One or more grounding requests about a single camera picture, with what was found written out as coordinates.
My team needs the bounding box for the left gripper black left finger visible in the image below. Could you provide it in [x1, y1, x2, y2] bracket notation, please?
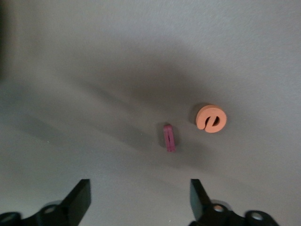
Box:
[0, 178, 92, 226]

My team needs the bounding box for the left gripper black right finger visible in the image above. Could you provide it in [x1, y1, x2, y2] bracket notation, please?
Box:
[190, 178, 279, 226]

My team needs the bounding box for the maroon letter i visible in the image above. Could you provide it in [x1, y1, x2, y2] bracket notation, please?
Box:
[163, 124, 177, 153]

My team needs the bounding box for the orange letter e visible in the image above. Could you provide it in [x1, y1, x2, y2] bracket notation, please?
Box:
[195, 104, 228, 134]

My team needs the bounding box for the brown table cover sheet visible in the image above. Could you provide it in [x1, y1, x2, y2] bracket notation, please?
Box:
[0, 0, 301, 226]

